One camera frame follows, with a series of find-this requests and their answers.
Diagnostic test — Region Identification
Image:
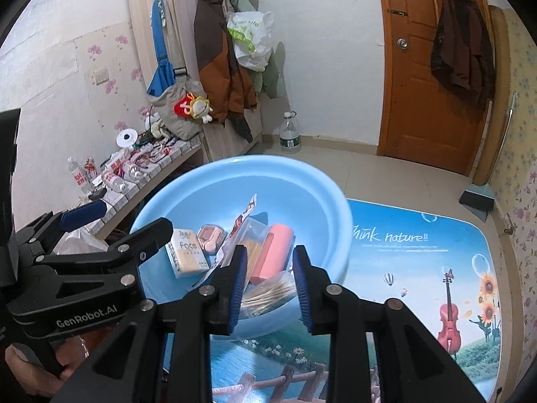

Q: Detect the large clear water bottle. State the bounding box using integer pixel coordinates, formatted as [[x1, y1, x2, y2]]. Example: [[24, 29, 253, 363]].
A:
[[279, 111, 303, 154]]

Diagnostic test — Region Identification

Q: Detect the grey dustpan with metal handle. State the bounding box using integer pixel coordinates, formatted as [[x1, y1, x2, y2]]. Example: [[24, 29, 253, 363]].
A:
[[458, 92, 518, 223]]

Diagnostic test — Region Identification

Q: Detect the dark brown hanging coat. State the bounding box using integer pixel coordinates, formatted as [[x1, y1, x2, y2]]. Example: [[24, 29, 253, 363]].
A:
[[431, 0, 496, 101]]

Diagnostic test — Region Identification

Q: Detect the clear bottle red label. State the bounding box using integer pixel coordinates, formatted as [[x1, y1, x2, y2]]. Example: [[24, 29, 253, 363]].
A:
[[101, 170, 127, 192], [68, 157, 87, 196]]

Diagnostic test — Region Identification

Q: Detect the brown orange jacket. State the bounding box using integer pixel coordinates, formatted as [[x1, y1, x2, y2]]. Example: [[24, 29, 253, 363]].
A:
[[194, 0, 258, 143]]

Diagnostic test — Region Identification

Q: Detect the clear box of toothpicks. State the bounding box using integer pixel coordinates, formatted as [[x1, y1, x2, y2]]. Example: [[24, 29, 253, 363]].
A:
[[235, 217, 271, 286]]

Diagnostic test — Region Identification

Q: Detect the red white plush toy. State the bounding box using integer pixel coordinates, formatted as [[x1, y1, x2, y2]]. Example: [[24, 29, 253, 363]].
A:
[[174, 92, 214, 124]]

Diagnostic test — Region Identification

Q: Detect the pink cylinder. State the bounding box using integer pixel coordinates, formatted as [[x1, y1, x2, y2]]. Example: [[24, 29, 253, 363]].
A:
[[251, 224, 296, 286]]

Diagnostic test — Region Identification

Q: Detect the white green plastic bag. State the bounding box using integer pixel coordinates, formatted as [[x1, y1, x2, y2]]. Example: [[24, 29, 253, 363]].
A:
[[226, 10, 275, 72]]

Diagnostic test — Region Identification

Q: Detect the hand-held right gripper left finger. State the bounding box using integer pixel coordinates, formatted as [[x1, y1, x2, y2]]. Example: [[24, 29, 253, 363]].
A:
[[50, 244, 249, 403]]

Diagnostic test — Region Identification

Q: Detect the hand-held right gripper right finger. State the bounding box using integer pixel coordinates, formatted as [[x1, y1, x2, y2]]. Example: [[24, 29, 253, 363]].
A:
[[292, 244, 475, 403]]

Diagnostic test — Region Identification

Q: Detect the white tape roll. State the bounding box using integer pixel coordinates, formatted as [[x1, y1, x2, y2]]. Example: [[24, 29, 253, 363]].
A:
[[114, 129, 139, 148]]

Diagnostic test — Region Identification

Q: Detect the crumpled whitish bag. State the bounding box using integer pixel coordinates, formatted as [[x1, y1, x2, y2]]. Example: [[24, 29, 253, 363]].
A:
[[54, 231, 110, 257]]

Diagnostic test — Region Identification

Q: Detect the light wood wardrobe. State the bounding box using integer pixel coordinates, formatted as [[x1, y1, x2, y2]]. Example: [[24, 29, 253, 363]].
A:
[[126, 0, 265, 164]]

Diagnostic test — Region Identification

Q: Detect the light blue plastic basin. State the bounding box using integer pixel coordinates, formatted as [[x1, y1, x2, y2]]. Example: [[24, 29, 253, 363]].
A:
[[129, 155, 355, 341]]

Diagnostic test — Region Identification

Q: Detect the red crayfish print snack packet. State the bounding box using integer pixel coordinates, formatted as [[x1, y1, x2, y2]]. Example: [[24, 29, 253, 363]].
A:
[[197, 193, 258, 286]]

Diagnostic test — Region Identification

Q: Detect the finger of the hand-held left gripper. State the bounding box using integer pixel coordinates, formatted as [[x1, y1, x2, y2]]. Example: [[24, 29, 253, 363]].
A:
[[36, 217, 175, 299], [17, 200, 107, 261]]

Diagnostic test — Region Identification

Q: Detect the brown wooden door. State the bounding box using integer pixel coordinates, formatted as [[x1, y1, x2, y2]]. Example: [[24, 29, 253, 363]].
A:
[[375, 0, 491, 175]]

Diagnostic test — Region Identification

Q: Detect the person's left hand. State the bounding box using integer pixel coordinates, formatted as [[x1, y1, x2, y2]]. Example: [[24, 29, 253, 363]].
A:
[[4, 331, 92, 401]]

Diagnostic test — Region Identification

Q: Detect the white yellow tissue pack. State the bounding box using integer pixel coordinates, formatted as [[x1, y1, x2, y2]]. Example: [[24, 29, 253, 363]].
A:
[[165, 229, 210, 278]]

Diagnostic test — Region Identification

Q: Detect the grey fabric bag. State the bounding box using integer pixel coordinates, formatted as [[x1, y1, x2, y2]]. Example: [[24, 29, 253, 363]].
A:
[[148, 73, 206, 141]]

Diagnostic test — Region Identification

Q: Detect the clear bag of cotton swabs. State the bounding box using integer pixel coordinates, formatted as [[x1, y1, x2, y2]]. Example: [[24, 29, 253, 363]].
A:
[[241, 271, 298, 317]]

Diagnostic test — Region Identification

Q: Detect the pink earbud case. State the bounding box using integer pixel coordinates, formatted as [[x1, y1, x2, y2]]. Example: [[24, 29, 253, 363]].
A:
[[197, 224, 227, 255]]

